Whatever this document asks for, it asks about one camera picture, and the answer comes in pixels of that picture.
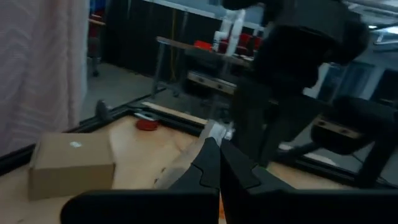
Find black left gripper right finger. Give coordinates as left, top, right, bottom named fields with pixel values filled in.
left=220, top=138, right=398, bottom=224

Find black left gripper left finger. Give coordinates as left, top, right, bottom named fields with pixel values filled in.
left=60, top=138, right=222, bottom=224

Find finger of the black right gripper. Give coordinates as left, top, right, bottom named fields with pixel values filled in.
left=231, top=76, right=274, bottom=167
left=267, top=88, right=315, bottom=164

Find clear plastic bag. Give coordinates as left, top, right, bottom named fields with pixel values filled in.
left=154, top=119, right=236, bottom=190

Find red storage bin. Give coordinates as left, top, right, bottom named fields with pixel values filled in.
left=193, top=32, right=264, bottom=54

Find red black tape roll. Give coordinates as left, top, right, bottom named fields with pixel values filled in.
left=135, top=118, right=162, bottom=132

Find wooden side table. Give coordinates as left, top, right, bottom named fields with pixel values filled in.
left=152, top=35, right=254, bottom=97

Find small cardboard box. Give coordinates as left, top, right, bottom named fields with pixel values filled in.
left=28, top=132, right=116, bottom=202

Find pink chevron cloth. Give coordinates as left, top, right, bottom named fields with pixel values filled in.
left=0, top=0, right=91, bottom=156

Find black aluminium table frame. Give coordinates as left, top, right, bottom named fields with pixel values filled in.
left=0, top=92, right=398, bottom=190

